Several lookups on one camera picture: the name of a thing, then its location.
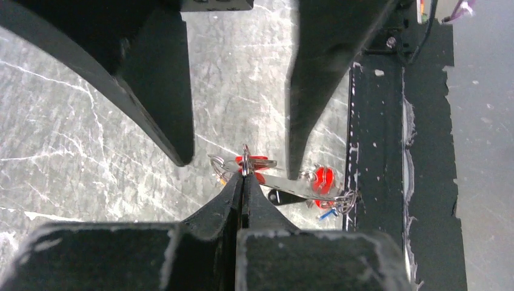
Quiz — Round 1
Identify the black key fob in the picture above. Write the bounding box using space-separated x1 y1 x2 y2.
267 189 307 206

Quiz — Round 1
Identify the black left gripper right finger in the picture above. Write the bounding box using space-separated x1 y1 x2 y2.
236 174 413 290

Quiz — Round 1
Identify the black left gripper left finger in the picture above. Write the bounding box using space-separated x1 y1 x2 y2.
1 174 244 290

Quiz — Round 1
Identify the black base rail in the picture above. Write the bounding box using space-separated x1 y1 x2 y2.
342 1 467 290

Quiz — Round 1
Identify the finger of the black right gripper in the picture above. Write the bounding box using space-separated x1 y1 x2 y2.
285 1 398 180

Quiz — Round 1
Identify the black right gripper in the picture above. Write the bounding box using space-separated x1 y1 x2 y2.
1 0 254 167

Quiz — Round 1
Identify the red key tag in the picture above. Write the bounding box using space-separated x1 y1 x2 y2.
250 156 272 185
312 166 336 209

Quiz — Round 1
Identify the blue key tag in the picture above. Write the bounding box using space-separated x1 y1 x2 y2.
318 208 339 221

